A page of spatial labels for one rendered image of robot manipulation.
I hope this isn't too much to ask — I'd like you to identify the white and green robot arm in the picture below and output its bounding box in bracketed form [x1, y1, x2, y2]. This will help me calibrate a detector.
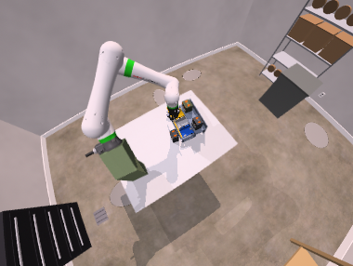
[82, 41, 179, 157]

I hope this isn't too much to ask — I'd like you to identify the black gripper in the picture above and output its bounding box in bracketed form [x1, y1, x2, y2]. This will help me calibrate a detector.
[166, 110, 180, 123]

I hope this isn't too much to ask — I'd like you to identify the grey shelf rack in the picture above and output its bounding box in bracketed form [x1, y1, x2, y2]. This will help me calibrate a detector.
[178, 99, 208, 142]

